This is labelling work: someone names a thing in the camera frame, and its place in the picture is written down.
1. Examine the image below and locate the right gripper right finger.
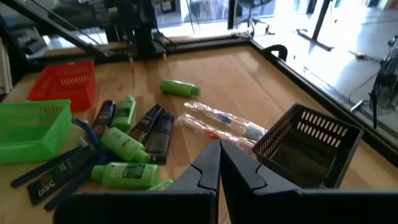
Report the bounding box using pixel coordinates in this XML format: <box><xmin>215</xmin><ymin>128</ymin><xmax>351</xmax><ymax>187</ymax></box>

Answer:
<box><xmin>220</xmin><ymin>139</ymin><xmax>398</xmax><ymax>224</ymax></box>

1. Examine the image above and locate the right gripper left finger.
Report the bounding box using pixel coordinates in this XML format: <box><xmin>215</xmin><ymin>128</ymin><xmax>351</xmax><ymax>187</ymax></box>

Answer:
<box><xmin>53</xmin><ymin>139</ymin><xmax>221</xmax><ymax>224</ymax></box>

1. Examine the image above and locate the black tube red print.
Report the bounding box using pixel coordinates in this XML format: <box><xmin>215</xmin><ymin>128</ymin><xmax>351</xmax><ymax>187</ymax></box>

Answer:
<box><xmin>91</xmin><ymin>100</ymin><xmax>117</xmax><ymax>138</ymax></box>
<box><xmin>127</xmin><ymin>104</ymin><xmax>164</xmax><ymax>144</ymax></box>
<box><xmin>144</xmin><ymin>111</ymin><xmax>175</xmax><ymax>166</ymax></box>

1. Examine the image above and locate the black plastic basket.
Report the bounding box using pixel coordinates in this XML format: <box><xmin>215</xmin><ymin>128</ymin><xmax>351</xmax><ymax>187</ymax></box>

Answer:
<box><xmin>252</xmin><ymin>103</ymin><xmax>364</xmax><ymax>190</ymax></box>

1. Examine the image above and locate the red plastic basket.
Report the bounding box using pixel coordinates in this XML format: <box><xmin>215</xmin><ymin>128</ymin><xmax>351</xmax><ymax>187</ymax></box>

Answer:
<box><xmin>27</xmin><ymin>60</ymin><xmax>96</xmax><ymax>113</ymax></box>

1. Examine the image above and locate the black floor fan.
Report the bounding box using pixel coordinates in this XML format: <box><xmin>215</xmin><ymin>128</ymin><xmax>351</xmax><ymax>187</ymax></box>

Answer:
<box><xmin>368</xmin><ymin>46</ymin><xmax>398</xmax><ymax>130</ymax></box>

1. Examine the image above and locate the green plastic basket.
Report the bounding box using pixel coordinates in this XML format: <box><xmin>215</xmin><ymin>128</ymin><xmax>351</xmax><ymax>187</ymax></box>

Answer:
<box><xmin>0</xmin><ymin>99</ymin><xmax>73</xmax><ymax>165</ymax></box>

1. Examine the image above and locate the black desk leg stand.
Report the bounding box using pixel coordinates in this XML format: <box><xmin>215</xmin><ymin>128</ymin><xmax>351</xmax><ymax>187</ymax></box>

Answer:
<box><xmin>295</xmin><ymin>0</ymin><xmax>335</xmax><ymax>52</ymax></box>

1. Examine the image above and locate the office chair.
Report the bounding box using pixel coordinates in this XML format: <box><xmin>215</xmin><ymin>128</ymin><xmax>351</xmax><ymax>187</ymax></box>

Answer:
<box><xmin>234</xmin><ymin>0</ymin><xmax>276</xmax><ymax>37</ymax></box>

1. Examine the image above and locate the pale board stack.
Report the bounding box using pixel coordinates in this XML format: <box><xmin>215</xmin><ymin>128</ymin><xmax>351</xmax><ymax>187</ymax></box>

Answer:
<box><xmin>0</xmin><ymin>37</ymin><xmax>13</xmax><ymax>96</ymax></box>

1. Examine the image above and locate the black table clamp handle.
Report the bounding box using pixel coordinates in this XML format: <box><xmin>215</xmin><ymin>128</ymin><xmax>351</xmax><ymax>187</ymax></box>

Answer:
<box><xmin>263</xmin><ymin>44</ymin><xmax>289</xmax><ymax>62</ymax></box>

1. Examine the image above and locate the black metal rig frame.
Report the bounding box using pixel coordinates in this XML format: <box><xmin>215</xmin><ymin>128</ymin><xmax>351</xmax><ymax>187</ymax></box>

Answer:
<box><xmin>0</xmin><ymin>0</ymin><xmax>398</xmax><ymax>167</ymax></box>

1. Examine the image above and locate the cable with yellow plug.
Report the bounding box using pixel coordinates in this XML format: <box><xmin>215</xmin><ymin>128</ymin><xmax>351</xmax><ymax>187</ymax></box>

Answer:
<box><xmin>348</xmin><ymin>50</ymin><xmax>383</xmax><ymax>62</ymax></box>

